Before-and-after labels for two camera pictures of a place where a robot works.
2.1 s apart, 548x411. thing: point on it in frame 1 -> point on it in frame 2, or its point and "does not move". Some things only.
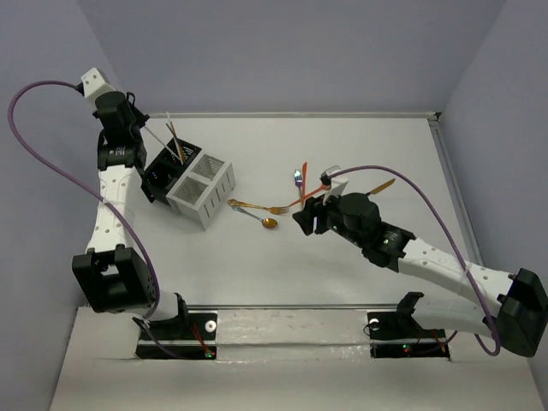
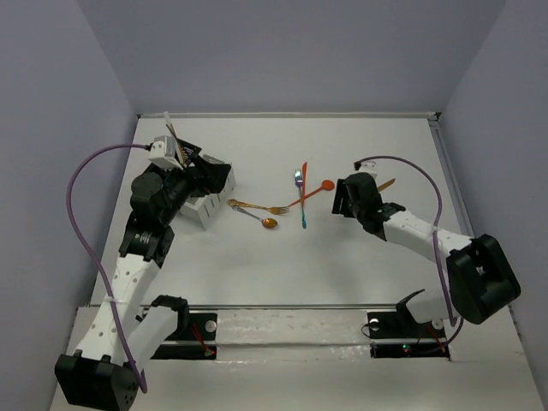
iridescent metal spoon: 267,222 does not move
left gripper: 153,179 -> 205,172
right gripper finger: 305,218 -> 340,190
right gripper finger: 316,205 -> 350,206
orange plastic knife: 304,177 does not move
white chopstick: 157,138 -> 168,119
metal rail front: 313,306 does not move
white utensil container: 201,192 does not move
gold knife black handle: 381,187 does not move
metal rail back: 288,115 does not move
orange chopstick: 180,152 does not move
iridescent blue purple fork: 299,180 does not move
